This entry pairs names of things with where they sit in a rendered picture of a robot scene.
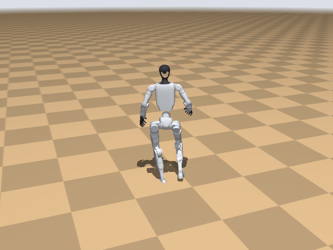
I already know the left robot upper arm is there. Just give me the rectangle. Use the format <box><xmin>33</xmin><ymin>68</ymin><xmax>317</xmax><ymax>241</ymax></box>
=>
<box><xmin>142</xmin><ymin>84</ymin><xmax>156</xmax><ymax>108</ymax></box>

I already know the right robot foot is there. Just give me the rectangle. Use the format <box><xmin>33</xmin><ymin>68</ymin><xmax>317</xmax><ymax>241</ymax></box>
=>
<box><xmin>177</xmin><ymin>171</ymin><xmax>184</xmax><ymax>179</ymax></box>

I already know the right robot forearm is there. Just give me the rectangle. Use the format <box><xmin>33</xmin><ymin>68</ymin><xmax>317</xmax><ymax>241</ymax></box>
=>
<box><xmin>186</xmin><ymin>101</ymin><xmax>192</xmax><ymax>113</ymax></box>

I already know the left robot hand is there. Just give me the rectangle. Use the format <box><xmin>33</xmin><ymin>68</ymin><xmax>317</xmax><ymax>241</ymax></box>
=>
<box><xmin>140</xmin><ymin>116</ymin><xmax>147</xmax><ymax>127</ymax></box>

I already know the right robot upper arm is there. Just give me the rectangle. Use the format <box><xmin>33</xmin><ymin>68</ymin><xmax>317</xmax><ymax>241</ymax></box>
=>
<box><xmin>174</xmin><ymin>84</ymin><xmax>191</xmax><ymax>107</ymax></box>

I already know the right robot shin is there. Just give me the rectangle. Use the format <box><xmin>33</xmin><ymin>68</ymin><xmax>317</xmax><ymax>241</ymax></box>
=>
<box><xmin>176</xmin><ymin>142</ymin><xmax>183</xmax><ymax>173</ymax></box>

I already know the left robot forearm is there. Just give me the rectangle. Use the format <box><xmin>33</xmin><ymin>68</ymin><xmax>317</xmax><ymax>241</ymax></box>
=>
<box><xmin>140</xmin><ymin>102</ymin><xmax>147</xmax><ymax>119</ymax></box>

